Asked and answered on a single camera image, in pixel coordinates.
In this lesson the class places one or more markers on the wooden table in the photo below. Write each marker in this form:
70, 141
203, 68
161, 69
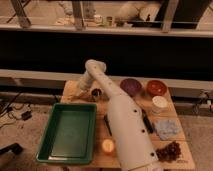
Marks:
184, 162

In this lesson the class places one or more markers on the black power adapter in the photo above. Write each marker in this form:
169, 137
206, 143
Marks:
26, 115

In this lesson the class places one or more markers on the blue cloth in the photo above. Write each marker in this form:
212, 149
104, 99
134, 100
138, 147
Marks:
166, 129

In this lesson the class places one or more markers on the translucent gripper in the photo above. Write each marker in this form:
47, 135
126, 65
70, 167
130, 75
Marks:
85, 95

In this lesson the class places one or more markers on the orange fruit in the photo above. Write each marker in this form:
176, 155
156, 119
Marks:
108, 146

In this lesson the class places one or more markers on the green plastic tray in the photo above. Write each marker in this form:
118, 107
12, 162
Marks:
69, 135

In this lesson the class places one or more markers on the red bowl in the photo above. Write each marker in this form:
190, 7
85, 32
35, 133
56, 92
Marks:
156, 88

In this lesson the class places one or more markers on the yellow banana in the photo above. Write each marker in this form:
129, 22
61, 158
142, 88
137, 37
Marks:
73, 97

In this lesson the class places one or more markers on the white lidded container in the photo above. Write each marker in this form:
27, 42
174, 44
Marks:
159, 104

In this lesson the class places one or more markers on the black handled tool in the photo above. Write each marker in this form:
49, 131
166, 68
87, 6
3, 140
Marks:
147, 122

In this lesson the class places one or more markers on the black remote control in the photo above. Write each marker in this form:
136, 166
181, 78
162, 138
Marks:
107, 124

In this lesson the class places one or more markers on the purple bowl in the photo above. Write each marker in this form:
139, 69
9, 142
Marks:
131, 86

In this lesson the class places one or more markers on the bunch of dark grapes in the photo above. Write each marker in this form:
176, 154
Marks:
169, 153

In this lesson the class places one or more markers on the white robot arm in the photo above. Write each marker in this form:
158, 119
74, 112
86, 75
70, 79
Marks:
135, 151

